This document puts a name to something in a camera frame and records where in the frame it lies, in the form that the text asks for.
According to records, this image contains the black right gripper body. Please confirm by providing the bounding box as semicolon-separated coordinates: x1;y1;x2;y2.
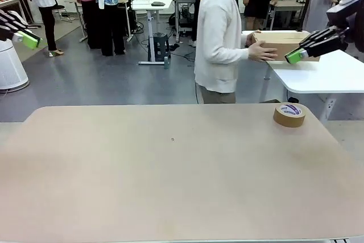
326;1;364;53

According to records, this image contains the brown cardboard box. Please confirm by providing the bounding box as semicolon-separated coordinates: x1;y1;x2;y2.
252;31;321;62

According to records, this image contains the person's right forearm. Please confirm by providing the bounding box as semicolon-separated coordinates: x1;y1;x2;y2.
218;46;251;63

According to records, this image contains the person's right hand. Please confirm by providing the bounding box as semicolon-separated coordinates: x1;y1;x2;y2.
247;40;278;63

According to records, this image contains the person's left hand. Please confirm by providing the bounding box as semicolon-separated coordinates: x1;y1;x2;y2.
246;30;261;47

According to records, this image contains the wooden shelf table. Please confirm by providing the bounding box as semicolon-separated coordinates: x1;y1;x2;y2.
0;0;39;30

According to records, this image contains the person in green top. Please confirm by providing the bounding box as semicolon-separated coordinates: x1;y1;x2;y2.
303;0;346;35

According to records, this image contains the white side table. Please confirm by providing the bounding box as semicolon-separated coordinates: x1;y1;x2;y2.
241;30;364;126

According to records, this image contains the white ribbed cylinder base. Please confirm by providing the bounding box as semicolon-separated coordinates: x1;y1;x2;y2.
0;38;30;90

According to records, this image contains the brown packing tape roll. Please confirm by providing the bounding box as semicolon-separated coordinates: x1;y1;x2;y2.
273;102;307;128

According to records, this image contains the person in pink shirt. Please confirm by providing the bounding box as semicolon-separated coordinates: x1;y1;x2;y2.
68;0;99;50

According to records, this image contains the person in white cardigan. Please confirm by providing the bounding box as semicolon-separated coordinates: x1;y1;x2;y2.
194;0;278;104

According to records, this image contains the person in floral shirt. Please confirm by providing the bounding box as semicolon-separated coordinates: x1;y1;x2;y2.
88;0;127;57

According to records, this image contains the white standing desk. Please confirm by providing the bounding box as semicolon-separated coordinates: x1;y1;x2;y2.
130;0;175;66

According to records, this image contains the dark plastic stool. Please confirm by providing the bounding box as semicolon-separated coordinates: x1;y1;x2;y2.
147;34;171;61

